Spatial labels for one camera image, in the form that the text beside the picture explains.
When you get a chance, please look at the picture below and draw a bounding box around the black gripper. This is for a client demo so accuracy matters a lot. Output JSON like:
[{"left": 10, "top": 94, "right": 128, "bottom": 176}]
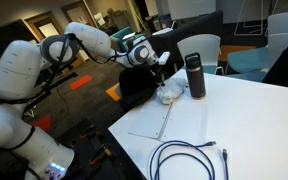
[{"left": 147, "top": 61, "right": 167, "bottom": 88}]

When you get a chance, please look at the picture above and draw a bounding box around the white cloth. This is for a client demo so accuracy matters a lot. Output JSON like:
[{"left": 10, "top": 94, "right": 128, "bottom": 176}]
[{"left": 156, "top": 78, "right": 189, "bottom": 106}]

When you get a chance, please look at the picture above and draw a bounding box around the dark maroon insulated bottle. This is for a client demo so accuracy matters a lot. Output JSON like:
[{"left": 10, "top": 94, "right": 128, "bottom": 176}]
[{"left": 184, "top": 52, "right": 207, "bottom": 100}]

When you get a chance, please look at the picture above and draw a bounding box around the large black open backpack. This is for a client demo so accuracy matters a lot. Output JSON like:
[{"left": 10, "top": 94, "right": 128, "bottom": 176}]
[{"left": 118, "top": 64, "right": 161, "bottom": 113}]

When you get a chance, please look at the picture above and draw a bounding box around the white chair teal seat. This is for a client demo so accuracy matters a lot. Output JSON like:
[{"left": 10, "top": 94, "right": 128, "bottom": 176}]
[
  {"left": 176, "top": 34, "right": 226, "bottom": 76},
  {"left": 225, "top": 33, "right": 288, "bottom": 83},
  {"left": 225, "top": 12, "right": 288, "bottom": 74}
]

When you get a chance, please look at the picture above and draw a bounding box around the teal armchair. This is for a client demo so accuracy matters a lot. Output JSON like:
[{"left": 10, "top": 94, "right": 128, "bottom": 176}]
[{"left": 109, "top": 26, "right": 148, "bottom": 53}]

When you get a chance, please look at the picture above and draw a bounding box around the dark grey sofa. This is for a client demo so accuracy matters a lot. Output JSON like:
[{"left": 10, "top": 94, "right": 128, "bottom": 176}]
[{"left": 148, "top": 10, "right": 225, "bottom": 69}]

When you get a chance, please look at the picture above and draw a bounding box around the white whiteboard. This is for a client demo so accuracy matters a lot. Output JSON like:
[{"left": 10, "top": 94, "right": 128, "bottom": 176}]
[{"left": 167, "top": 0, "right": 217, "bottom": 22}]

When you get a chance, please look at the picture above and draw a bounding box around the black metal stand bar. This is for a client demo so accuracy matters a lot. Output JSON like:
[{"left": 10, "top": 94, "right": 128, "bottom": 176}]
[{"left": 21, "top": 71, "right": 79, "bottom": 114}]

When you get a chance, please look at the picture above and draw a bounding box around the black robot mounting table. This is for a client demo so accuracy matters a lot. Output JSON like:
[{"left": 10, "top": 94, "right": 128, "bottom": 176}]
[{"left": 55, "top": 118, "right": 145, "bottom": 180}]

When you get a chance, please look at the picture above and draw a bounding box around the black clamp red handle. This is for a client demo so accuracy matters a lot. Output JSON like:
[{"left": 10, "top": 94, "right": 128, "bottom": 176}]
[
  {"left": 88, "top": 148, "right": 113, "bottom": 166},
  {"left": 79, "top": 127, "right": 97, "bottom": 140}
]

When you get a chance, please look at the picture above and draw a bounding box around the white wire frame stand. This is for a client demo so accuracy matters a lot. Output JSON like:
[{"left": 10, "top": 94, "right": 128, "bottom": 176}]
[{"left": 233, "top": 0, "right": 280, "bottom": 37}]

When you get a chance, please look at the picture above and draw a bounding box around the blue ethernet cable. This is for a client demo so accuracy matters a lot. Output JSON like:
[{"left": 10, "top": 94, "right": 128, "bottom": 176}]
[{"left": 149, "top": 139, "right": 231, "bottom": 180}]

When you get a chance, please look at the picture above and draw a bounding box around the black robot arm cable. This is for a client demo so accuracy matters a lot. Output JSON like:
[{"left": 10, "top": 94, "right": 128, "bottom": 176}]
[{"left": 0, "top": 32, "right": 152, "bottom": 108}]

